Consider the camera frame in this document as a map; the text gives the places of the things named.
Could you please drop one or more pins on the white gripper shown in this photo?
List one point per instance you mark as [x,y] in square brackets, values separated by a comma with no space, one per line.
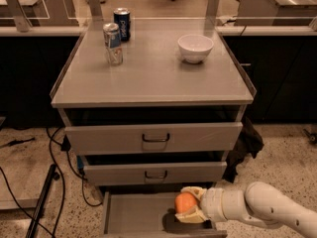
[212,202]

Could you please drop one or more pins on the orange fruit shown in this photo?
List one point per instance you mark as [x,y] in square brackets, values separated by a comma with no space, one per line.
[184,201]

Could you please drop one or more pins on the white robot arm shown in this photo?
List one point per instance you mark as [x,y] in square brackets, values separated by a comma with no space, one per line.
[260,205]

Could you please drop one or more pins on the bottom grey drawer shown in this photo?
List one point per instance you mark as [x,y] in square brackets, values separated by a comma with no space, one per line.
[148,215]

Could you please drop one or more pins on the grey drawer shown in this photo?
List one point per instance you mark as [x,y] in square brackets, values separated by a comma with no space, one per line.
[153,138]
[148,215]
[154,173]

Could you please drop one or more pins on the grey drawer cabinet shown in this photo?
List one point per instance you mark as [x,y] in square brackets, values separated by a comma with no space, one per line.
[153,85]

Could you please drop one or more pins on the middle grey drawer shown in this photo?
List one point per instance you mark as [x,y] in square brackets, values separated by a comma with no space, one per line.
[154,173]

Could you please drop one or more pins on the top grey drawer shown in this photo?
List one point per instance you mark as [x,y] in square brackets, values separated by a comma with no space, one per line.
[153,138]

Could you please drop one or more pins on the dark cloth on floor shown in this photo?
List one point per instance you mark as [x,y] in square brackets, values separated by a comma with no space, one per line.
[249,142]

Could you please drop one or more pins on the black bar on floor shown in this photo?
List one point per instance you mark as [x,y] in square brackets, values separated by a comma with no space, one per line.
[39,209]

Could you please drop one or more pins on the white ceramic bowl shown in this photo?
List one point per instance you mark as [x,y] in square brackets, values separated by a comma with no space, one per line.
[195,48]

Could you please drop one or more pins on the silver soda can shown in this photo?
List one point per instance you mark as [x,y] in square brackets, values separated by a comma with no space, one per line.
[112,40]

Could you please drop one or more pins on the blue pepsi can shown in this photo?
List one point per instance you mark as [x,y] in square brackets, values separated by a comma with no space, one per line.
[122,19]

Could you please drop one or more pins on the right grey support post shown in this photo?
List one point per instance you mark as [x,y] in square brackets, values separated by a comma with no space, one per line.
[212,9]

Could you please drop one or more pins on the grey support post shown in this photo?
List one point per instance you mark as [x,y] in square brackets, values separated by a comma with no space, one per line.
[95,10]
[212,9]
[22,23]

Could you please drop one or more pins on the middle grey support post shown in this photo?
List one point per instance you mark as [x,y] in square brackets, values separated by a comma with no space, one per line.
[95,10]

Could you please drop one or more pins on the left grey support post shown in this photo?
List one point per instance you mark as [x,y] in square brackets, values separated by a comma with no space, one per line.
[22,23]

